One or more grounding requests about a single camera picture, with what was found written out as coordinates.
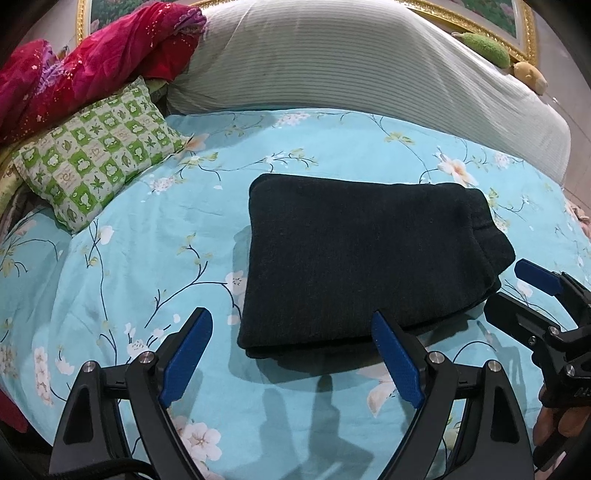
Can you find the black pants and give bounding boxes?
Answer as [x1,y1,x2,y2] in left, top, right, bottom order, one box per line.
[236,173,517,361]

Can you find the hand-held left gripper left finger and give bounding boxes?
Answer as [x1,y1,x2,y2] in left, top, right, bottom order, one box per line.
[48,307,214,480]

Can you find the red floral blanket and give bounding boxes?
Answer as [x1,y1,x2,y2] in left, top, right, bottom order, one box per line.
[0,4,208,146]

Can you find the yellow plush toy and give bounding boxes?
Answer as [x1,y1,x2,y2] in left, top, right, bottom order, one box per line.
[512,61,550,96]

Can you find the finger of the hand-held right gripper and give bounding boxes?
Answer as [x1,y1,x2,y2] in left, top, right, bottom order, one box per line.
[515,258,591,320]
[484,292,563,354]

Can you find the black cable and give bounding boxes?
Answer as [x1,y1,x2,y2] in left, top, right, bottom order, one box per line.
[48,456,155,480]

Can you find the person's right hand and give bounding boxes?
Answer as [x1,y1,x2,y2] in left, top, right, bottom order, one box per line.
[532,388,585,448]

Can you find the blue floral bed sheet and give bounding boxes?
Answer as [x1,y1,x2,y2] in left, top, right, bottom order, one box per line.
[0,108,591,480]

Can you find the grey striped pillow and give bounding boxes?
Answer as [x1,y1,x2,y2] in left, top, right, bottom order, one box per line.
[166,0,572,185]

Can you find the green checked pillow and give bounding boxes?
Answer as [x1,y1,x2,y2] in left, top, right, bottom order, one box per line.
[11,76,195,234]

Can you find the green plush toy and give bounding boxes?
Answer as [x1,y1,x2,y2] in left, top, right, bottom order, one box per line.
[450,31,512,70]

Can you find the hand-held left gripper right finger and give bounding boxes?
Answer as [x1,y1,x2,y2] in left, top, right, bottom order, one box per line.
[372,309,536,480]

